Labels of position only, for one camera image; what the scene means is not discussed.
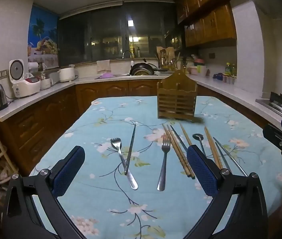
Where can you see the white red rice cooker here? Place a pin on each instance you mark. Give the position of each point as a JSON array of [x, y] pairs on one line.
[[23, 84]]

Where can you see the wooden utensil holder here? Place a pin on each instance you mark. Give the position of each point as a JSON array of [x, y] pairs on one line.
[[177, 97]]

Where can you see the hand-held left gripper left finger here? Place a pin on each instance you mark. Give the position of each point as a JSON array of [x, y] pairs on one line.
[[68, 171]]

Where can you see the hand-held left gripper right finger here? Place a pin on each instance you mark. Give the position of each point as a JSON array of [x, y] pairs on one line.
[[202, 171]]

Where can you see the white pot with lid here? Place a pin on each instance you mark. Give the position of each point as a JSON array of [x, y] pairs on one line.
[[66, 74]]

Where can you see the soap bottle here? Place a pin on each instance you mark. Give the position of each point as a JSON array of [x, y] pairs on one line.
[[138, 52]]

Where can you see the paper towel roll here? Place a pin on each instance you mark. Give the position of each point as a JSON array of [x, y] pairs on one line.
[[33, 67]]

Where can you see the black wok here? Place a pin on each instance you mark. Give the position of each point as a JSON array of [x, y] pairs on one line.
[[142, 69]]

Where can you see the rack with cutting boards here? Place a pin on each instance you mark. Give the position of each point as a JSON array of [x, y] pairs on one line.
[[165, 57]]

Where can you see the beach fruit wall poster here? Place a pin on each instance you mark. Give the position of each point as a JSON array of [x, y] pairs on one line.
[[42, 37]]

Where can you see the dark kitchen window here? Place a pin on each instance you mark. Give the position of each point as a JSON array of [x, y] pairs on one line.
[[106, 34]]

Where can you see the steel fork with bent tines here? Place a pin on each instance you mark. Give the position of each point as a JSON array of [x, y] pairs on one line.
[[121, 156]]

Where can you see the small white cooker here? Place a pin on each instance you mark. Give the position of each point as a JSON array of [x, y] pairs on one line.
[[46, 83]]

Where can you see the blue container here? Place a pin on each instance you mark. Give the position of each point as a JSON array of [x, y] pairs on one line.
[[217, 76]]

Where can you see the beige hanging towel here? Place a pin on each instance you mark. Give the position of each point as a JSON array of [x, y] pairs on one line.
[[103, 66]]

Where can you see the pink and green cups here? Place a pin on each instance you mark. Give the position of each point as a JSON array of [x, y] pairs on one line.
[[198, 67]]

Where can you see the chrome faucet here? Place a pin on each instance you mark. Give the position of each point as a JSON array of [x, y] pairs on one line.
[[128, 53]]

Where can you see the dark wall socket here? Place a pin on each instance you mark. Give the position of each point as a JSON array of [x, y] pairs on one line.
[[212, 55]]

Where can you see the wooden upper cabinets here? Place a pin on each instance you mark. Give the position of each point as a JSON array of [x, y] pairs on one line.
[[205, 17]]

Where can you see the steel electric kettle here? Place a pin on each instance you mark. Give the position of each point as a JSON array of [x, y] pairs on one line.
[[0, 97]]

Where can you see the steel spoon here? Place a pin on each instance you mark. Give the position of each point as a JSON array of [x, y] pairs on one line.
[[197, 137]]

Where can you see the white countertop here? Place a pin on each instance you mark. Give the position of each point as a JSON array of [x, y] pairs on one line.
[[56, 87]]

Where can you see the oil bottles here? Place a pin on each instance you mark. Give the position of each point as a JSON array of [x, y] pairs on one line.
[[230, 69]]

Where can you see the blue floral tablecloth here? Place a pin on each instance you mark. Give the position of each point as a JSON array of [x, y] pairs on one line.
[[93, 154]]

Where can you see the gas stove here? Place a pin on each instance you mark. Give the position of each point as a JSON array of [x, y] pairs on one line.
[[279, 103]]

